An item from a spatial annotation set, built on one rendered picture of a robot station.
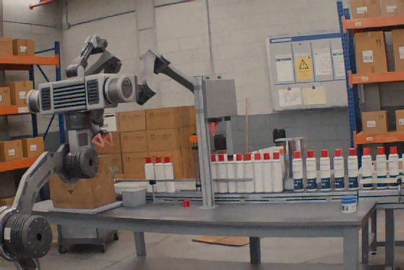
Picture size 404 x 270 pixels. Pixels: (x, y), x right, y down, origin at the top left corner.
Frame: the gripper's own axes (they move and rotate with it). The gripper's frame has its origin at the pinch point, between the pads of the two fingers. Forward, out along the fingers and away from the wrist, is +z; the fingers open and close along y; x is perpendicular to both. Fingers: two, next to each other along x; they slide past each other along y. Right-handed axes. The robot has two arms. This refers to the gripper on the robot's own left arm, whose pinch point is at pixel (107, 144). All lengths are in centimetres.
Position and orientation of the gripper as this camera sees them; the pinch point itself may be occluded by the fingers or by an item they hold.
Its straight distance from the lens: 315.6
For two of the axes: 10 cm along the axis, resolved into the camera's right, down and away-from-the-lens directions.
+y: 3.9, -0.6, 9.2
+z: 6.4, 7.4, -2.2
